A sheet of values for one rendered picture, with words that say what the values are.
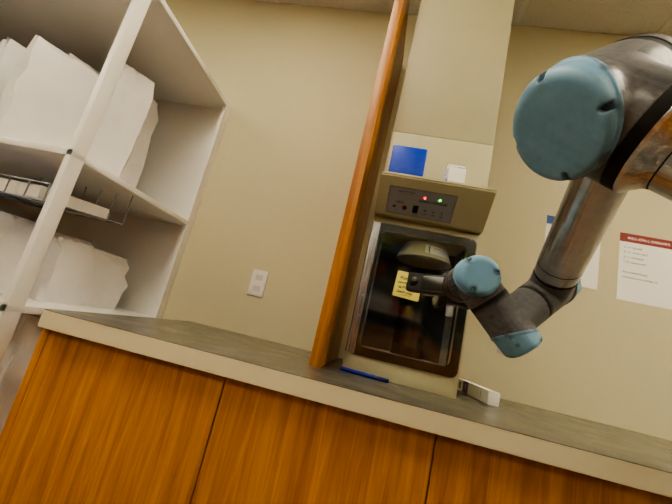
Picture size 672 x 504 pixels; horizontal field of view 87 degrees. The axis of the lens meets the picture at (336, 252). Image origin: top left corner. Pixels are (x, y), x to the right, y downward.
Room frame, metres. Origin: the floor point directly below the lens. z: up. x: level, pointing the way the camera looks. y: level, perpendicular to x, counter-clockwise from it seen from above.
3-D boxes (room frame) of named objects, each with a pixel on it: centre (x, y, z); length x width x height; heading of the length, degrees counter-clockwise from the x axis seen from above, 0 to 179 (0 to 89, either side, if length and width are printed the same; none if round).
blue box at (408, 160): (0.98, -0.15, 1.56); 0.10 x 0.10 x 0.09; 81
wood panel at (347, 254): (1.21, -0.05, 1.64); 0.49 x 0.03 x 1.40; 171
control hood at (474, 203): (0.96, -0.24, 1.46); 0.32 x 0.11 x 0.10; 81
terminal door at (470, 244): (1.01, -0.25, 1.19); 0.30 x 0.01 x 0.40; 81
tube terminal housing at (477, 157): (1.14, -0.27, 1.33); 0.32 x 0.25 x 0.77; 81
